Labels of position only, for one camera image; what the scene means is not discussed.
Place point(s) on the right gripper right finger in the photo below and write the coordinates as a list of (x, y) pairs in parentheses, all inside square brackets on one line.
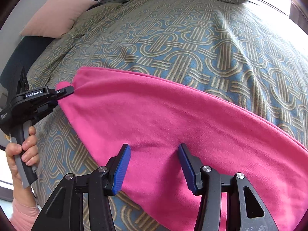
[(245, 208)]

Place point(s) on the patterned blue bedspread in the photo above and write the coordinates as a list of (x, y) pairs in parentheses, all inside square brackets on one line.
[(246, 54)]

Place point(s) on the pink pillow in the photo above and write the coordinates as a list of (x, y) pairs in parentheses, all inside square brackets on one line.
[(56, 18)]

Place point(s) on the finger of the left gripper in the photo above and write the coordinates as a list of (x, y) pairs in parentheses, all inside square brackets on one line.
[(64, 92)]

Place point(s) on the left forearm pink sleeve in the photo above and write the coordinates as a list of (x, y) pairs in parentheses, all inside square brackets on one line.
[(25, 209)]

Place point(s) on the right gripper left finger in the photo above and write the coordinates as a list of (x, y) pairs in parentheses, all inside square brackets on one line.
[(63, 209)]

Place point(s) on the pink pants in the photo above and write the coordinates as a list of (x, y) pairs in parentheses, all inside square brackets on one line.
[(110, 107)]

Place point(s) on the person's left hand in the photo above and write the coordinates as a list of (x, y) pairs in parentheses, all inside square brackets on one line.
[(30, 157)]

